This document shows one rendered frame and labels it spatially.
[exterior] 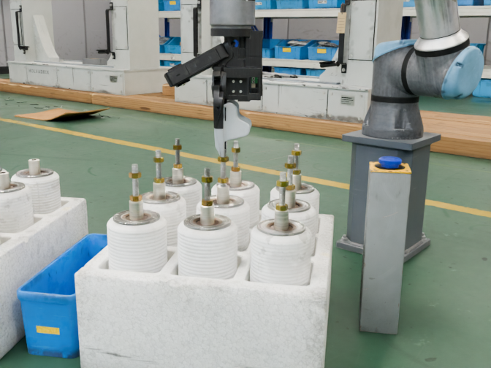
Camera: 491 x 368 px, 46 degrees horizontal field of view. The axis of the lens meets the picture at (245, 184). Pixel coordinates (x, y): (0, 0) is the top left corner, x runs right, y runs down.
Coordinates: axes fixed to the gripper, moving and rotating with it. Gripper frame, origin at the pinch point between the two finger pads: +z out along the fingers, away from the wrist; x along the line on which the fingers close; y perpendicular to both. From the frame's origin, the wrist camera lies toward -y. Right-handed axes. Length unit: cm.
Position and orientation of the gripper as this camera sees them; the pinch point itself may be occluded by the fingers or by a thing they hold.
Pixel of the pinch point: (219, 147)
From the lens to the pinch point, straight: 100.7
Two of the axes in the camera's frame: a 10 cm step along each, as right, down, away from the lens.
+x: 0.6, -2.5, 9.7
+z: -0.1, 9.7, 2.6
